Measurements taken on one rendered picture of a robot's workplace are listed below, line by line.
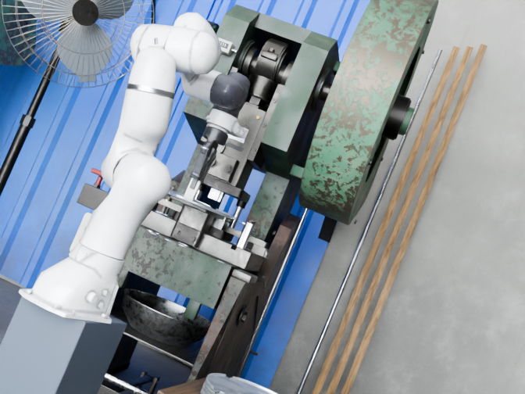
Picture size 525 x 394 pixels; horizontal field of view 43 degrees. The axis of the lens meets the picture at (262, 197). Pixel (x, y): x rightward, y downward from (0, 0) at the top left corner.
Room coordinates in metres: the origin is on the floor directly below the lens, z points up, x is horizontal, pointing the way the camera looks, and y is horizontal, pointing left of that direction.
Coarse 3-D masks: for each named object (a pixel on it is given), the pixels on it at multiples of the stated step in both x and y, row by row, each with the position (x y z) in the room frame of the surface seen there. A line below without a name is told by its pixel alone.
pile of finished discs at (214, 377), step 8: (208, 376) 1.70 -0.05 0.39; (216, 376) 1.75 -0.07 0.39; (224, 376) 1.78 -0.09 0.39; (208, 384) 1.63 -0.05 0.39; (216, 384) 1.66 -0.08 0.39; (224, 384) 1.70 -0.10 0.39; (232, 384) 1.73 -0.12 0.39; (240, 384) 1.77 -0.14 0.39; (248, 384) 1.81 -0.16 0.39; (256, 384) 1.82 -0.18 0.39; (208, 392) 1.61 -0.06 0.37; (216, 392) 1.62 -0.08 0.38; (224, 392) 1.61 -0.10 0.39; (232, 392) 1.64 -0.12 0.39; (240, 392) 1.65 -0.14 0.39; (248, 392) 1.69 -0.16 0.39; (256, 392) 1.72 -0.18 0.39; (264, 392) 1.79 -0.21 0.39; (272, 392) 1.82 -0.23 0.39
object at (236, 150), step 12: (252, 108) 2.27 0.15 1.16; (240, 120) 2.28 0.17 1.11; (252, 120) 2.27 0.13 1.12; (252, 132) 2.27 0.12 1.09; (228, 144) 2.28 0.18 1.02; (240, 144) 2.27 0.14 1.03; (216, 156) 2.25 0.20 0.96; (228, 156) 2.24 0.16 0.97; (240, 156) 2.27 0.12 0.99; (216, 168) 2.25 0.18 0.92; (228, 168) 2.23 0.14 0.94; (240, 168) 2.27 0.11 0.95; (252, 168) 2.38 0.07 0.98; (228, 180) 2.24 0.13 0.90; (240, 180) 2.27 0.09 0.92
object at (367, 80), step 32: (384, 0) 1.98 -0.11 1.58; (416, 0) 2.01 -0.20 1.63; (384, 32) 1.91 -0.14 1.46; (416, 32) 1.91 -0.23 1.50; (352, 64) 1.90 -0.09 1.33; (384, 64) 1.88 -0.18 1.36; (416, 64) 2.46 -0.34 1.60; (352, 96) 1.90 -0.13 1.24; (384, 96) 1.88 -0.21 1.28; (320, 128) 1.95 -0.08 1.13; (352, 128) 1.92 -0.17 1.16; (320, 160) 2.01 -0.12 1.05; (352, 160) 1.96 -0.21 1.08; (320, 192) 2.10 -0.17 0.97; (352, 192) 2.04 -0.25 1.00
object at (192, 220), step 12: (192, 204) 2.06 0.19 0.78; (180, 216) 2.19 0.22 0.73; (192, 216) 2.18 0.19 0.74; (204, 216) 2.18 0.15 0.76; (216, 216) 2.18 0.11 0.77; (180, 228) 2.19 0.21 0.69; (192, 228) 2.18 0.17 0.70; (204, 228) 2.18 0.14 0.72; (180, 240) 2.18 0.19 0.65; (192, 240) 2.17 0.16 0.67
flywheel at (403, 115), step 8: (400, 96) 2.23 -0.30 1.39; (400, 104) 2.20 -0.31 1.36; (408, 104) 2.21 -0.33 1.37; (392, 112) 2.20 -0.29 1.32; (400, 112) 2.19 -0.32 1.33; (408, 112) 2.22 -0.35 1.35; (392, 120) 2.20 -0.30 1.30; (400, 120) 2.20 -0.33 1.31; (408, 120) 2.22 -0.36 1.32; (384, 128) 2.23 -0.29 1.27; (392, 128) 2.22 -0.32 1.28; (400, 128) 2.24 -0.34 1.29; (384, 136) 2.27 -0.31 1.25; (392, 136) 2.24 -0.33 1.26
